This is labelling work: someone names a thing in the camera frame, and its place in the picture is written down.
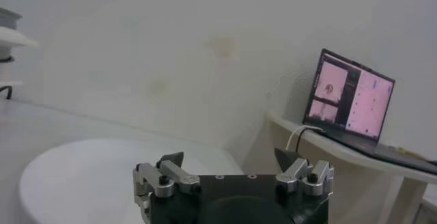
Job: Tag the white side table with sticker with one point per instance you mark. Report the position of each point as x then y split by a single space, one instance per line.
358 191

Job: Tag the white round plate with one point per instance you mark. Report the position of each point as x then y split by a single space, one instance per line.
85 177

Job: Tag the dark grey open laptop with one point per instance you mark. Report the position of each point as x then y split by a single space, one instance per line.
355 102

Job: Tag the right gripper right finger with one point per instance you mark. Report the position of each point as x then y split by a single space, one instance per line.
304 174

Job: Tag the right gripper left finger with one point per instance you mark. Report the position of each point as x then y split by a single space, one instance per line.
164 175

